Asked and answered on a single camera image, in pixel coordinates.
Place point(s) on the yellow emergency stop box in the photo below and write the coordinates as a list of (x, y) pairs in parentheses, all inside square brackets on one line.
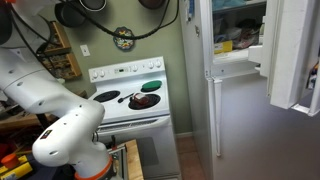
[(14, 167)]

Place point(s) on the white wall light switch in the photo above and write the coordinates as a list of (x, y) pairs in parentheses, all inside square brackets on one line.
[(85, 50)]

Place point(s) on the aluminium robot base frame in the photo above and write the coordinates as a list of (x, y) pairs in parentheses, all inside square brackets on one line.
[(119, 157)]

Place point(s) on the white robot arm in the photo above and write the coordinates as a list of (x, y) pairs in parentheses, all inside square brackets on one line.
[(26, 81)]

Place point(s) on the white refrigerator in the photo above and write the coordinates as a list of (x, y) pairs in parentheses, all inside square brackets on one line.
[(239, 134)]

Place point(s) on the black hanging pan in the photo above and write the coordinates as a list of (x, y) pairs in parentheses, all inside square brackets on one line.
[(69, 14)]

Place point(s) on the wooden wall shelf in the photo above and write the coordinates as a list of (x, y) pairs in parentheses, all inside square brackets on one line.
[(59, 58)]

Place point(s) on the white electric stove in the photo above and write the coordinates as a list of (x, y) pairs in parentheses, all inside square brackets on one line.
[(149, 125)]

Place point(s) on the colourful decorative wall plate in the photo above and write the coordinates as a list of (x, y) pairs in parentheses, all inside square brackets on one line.
[(123, 43)]

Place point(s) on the yellow box in fridge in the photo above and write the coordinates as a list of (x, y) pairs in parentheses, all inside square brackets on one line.
[(223, 47)]

